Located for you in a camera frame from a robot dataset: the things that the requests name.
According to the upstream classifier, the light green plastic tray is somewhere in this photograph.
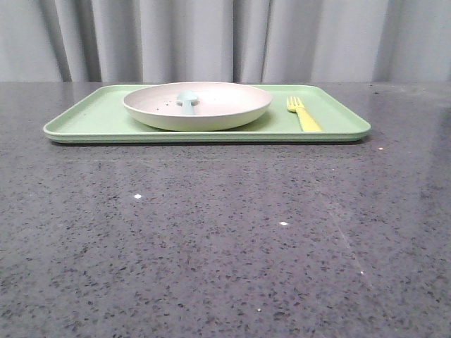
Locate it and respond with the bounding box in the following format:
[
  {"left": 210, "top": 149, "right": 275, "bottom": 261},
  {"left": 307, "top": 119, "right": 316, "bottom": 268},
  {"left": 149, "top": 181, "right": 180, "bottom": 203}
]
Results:
[{"left": 43, "top": 84, "right": 371, "bottom": 144}]

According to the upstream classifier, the grey pleated curtain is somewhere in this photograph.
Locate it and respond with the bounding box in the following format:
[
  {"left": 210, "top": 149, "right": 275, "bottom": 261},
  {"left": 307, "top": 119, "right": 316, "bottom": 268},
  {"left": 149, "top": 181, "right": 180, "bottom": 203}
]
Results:
[{"left": 1, "top": 1, "right": 450, "bottom": 83}]

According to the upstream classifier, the yellow plastic fork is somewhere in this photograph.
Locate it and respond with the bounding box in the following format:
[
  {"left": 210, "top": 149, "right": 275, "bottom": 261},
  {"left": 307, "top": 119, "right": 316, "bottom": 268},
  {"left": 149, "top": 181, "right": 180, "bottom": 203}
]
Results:
[{"left": 286, "top": 96, "right": 323, "bottom": 132}]

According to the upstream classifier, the cream round plate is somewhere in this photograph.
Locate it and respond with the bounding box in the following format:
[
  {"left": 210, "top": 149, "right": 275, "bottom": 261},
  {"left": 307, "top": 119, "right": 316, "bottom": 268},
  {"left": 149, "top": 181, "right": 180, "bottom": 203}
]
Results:
[{"left": 123, "top": 82, "right": 273, "bottom": 132}]

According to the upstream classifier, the light blue plastic spoon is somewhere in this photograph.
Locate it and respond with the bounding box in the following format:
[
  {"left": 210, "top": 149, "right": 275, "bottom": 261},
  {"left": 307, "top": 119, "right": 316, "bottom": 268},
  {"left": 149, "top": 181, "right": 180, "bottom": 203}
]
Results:
[{"left": 177, "top": 91, "right": 199, "bottom": 115}]

